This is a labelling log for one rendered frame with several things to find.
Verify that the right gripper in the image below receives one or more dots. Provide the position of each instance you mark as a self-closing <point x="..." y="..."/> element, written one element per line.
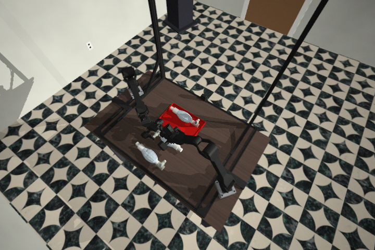
<point x="147" y="135"/>

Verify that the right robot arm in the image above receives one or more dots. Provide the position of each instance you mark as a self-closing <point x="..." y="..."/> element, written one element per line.
<point x="141" y="108"/>

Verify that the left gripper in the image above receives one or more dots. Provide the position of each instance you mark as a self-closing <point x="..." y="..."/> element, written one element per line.
<point x="163" y="145"/>

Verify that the white resuscitator with pale blue bag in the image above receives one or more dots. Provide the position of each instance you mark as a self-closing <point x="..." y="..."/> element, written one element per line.
<point x="184" y="116"/>

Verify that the red tray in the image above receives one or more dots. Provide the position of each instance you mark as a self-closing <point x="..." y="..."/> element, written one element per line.
<point x="171" y="118"/>

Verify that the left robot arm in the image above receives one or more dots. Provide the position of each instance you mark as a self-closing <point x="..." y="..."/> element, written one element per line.
<point x="210" y="152"/>

